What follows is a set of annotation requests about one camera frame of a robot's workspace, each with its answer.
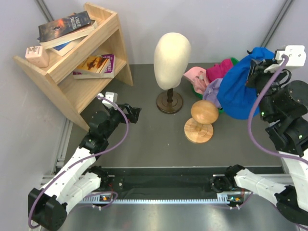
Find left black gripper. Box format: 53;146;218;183
103;103;141;139

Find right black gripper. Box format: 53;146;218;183
242;58;285;120

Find blue cap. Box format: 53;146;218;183
217;47;274;120

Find magenta cap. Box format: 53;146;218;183
206;58;233;82

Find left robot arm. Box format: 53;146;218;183
28;103;141;231

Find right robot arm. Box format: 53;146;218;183
224;55;308;226

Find dark wooden mannequin stand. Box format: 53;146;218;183
156;89;183;114

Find green plastic bin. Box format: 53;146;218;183
191;57;239;114

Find orange purple paperback book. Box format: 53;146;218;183
72;54;116;79

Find lavender cap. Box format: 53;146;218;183
202;78;223;109

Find wooden bookshelf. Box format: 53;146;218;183
13;2;133;130

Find round wooden hat stand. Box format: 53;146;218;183
184;100;219;143

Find light pink cap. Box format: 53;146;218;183
183;66;210;94

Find cream mannequin head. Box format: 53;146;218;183
154;32;191;90

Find blue cover book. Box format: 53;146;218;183
51;39;80;56

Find pink power adapter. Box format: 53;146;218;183
25;46;49;68

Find dark cover paperback book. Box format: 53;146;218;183
37;11;98;49

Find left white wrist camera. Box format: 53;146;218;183
97;91;118;109

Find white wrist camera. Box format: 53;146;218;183
97;91;118;109
264;45;307;73

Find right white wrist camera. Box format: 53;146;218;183
264;45;307;73

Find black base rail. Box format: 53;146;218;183
103;167;236;200

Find grey cable duct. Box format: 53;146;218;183
80;193;244;205

